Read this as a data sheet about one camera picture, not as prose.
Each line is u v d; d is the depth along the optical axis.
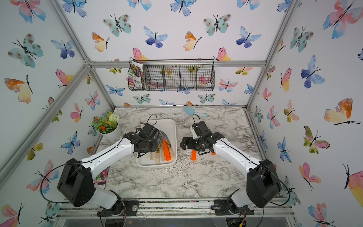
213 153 0.92
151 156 0.81
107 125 0.90
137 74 0.89
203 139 0.63
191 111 1.18
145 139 0.62
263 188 0.42
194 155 0.93
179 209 0.74
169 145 0.96
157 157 0.91
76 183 0.42
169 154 0.91
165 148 0.93
